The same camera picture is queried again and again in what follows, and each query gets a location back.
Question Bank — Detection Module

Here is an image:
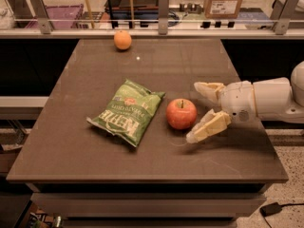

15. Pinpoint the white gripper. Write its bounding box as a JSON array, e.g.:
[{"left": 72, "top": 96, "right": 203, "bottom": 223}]
[{"left": 186, "top": 81, "right": 257, "bottom": 143}]

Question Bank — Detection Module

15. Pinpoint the red apple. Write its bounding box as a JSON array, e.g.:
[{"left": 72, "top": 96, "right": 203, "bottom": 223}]
[{"left": 166, "top": 99, "right": 197, "bottom": 130}]

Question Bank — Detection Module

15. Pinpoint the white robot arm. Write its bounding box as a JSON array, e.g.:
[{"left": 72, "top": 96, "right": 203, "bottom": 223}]
[{"left": 186, "top": 62, "right": 304, "bottom": 143}]

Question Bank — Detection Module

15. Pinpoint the green Kettle chips bag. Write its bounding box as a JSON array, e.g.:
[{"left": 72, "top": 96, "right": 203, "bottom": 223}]
[{"left": 86, "top": 79, "right": 165, "bottom": 147}]

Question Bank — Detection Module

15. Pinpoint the cardboard box with label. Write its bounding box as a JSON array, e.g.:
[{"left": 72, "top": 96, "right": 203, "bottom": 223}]
[{"left": 203, "top": 0, "right": 243, "bottom": 19}]

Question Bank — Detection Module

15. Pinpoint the orange fruit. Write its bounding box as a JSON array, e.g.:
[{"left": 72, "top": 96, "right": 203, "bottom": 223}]
[{"left": 114, "top": 30, "right": 132, "bottom": 50}]

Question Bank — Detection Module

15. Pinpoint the black power adapter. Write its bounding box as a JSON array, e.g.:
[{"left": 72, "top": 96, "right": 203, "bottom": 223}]
[{"left": 259, "top": 202, "right": 282, "bottom": 217}]

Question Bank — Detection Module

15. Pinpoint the grey table drawer unit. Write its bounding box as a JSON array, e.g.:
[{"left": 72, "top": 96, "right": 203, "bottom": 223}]
[{"left": 25, "top": 182, "right": 274, "bottom": 228}]

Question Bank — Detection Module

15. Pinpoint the purple plastic crate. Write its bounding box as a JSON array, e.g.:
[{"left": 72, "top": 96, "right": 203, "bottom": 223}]
[{"left": 26, "top": 4, "right": 84, "bottom": 29}]

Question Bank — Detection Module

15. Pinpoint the grey metal bracket centre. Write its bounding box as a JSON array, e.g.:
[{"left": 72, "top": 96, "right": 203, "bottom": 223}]
[{"left": 158, "top": 0, "right": 169, "bottom": 35}]

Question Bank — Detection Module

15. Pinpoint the grey metal bracket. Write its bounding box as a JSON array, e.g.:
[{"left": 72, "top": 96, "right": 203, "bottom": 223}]
[
  {"left": 29, "top": 0, "right": 53, "bottom": 34},
  {"left": 274, "top": 0, "right": 299, "bottom": 35},
  {"left": 158, "top": 0, "right": 169, "bottom": 35}
]

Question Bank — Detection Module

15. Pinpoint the grey metal bracket right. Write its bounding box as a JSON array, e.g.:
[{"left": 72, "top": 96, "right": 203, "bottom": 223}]
[{"left": 274, "top": 0, "right": 299, "bottom": 35}]

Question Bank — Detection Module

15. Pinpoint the grey metal bracket left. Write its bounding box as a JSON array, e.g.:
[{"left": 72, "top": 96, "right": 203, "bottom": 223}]
[{"left": 29, "top": 0, "right": 53, "bottom": 34}]

